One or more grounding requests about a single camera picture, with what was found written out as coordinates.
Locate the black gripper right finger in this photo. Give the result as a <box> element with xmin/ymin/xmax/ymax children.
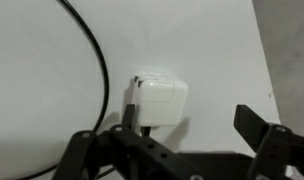
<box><xmin>233</xmin><ymin>104</ymin><xmax>304</xmax><ymax>180</ymax></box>

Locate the black charging cable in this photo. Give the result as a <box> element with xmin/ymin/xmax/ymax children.
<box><xmin>16</xmin><ymin>0</ymin><xmax>153</xmax><ymax>180</ymax></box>

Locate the white power adapter brick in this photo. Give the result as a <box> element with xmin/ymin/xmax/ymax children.
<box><xmin>124</xmin><ymin>71</ymin><xmax>189</xmax><ymax>129</ymax></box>

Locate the large white board mat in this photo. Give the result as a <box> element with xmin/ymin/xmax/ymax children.
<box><xmin>0</xmin><ymin>0</ymin><xmax>281</xmax><ymax>180</ymax></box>

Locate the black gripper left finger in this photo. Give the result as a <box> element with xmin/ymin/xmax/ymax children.
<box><xmin>51</xmin><ymin>103</ymin><xmax>206</xmax><ymax>180</ymax></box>

